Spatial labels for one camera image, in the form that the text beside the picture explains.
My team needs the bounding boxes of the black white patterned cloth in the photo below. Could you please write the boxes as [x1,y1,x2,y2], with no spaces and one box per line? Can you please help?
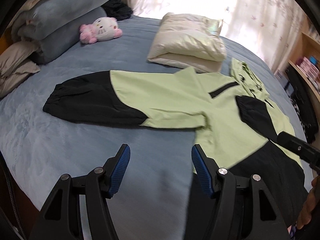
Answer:
[285,66,319,144]

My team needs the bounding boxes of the pink mini drawer box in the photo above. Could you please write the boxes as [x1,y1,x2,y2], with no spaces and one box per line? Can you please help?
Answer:
[296,57,319,81]

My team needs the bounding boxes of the green and black hooded jacket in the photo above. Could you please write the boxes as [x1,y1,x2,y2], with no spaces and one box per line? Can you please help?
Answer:
[43,59,307,226]

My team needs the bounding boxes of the blue bed blanket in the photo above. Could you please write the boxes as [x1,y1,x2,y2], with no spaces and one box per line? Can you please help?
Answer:
[1,17,306,239]

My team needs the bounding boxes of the black clothes pile by window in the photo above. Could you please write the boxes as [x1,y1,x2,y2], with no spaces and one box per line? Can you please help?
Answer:
[101,0,133,21]

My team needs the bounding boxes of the rolled blue blanket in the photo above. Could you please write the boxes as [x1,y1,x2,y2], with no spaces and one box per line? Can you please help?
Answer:
[11,0,109,64]

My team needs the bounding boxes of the person's right hand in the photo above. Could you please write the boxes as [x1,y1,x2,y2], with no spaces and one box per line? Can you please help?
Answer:
[297,176,319,230]

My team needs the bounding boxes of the folded cream puffer jacket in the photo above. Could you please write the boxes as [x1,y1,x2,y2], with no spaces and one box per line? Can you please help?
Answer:
[148,13,227,73]

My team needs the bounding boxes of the grey beige pillow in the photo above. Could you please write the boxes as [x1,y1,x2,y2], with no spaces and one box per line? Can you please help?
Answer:
[1,41,40,98]

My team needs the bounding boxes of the white blue box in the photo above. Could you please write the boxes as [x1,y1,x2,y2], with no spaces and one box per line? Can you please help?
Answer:
[274,72,290,90]

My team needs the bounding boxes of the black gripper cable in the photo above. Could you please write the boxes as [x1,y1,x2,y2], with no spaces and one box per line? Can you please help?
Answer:
[0,154,28,240]

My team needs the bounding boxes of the pink white cat plush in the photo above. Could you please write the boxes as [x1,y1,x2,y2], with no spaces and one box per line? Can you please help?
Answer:
[79,17,123,44]

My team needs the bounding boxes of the white floral curtain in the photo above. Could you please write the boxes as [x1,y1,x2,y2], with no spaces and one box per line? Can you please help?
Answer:
[122,0,306,72]

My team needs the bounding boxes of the wooden shelf unit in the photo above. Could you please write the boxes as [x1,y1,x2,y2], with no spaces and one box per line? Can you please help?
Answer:
[288,16,319,101]

